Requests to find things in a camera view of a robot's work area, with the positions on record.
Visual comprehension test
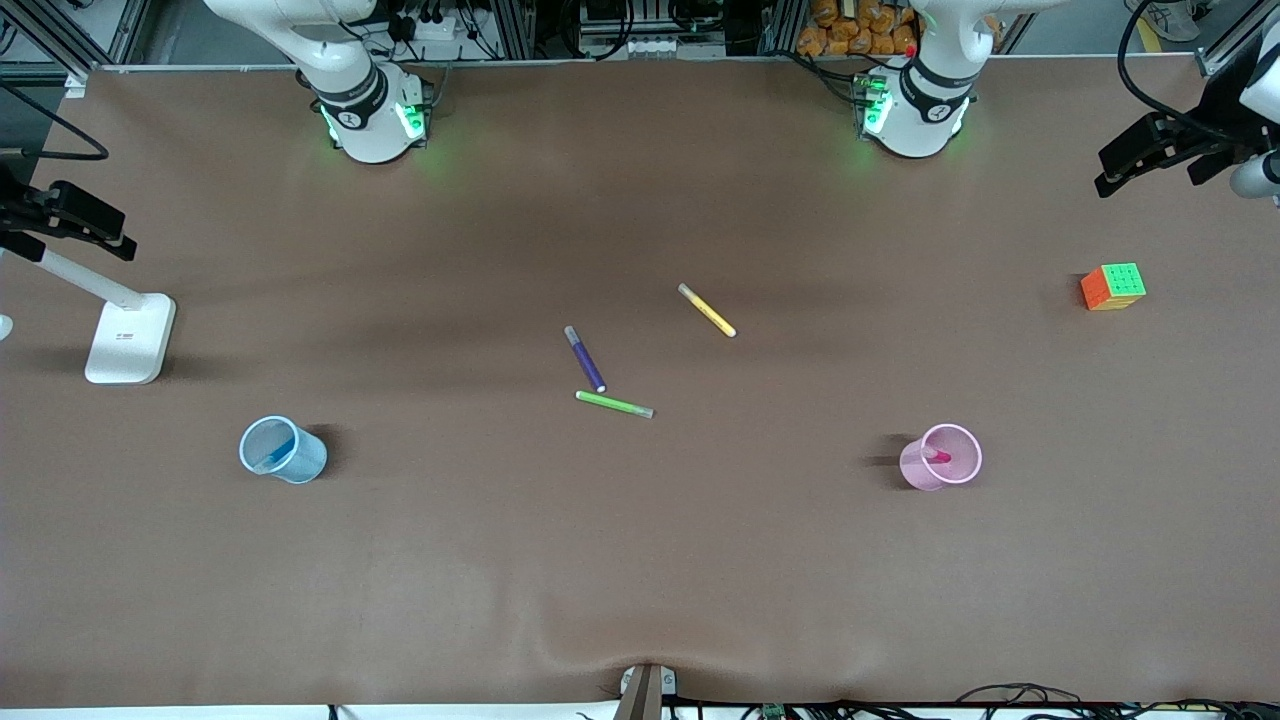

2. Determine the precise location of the purple marker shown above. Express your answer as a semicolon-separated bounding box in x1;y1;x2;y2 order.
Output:
563;325;608;394

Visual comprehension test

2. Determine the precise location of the white power strip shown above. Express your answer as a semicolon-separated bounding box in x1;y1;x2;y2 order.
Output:
395;15;463;46

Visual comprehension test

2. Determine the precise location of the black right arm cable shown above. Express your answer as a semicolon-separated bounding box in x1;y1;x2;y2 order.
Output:
0;85;109;163

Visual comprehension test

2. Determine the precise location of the long white socket strip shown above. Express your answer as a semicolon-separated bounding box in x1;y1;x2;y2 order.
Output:
598;36;728;59

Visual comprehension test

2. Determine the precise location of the metal table clamp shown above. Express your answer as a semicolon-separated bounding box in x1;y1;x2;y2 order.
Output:
613;663;678;720

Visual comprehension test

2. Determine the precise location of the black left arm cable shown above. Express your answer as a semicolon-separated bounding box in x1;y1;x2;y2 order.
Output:
1118;0;1231;139

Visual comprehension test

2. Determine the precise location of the pink mesh cup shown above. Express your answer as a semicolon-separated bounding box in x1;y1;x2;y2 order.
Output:
897;422;983;492

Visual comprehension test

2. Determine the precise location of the blue mesh cup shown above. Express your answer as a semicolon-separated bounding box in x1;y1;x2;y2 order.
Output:
238;415;329;486

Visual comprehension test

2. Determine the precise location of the black cable bundle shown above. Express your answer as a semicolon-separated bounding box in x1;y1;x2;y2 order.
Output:
955;683;1280;720

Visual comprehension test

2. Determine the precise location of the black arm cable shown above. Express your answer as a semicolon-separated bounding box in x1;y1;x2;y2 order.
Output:
0;85;109;163
1118;0;1231;139

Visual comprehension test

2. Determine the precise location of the orange packaged goods pile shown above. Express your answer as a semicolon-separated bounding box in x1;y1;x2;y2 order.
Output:
797;0;921;57

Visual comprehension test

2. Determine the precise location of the yellow marker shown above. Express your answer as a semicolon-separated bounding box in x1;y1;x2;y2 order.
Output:
677;283;738;339

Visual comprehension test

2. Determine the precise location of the multicoloured puzzle cube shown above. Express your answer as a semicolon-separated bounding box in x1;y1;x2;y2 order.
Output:
1080;262;1148;312

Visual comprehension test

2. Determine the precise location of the aluminium frame profile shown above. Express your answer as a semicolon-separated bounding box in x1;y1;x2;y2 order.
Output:
0;0;101;83
1195;0;1280;77

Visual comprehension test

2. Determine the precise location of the green marker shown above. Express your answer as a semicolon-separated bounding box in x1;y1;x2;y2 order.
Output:
575;390;655;420

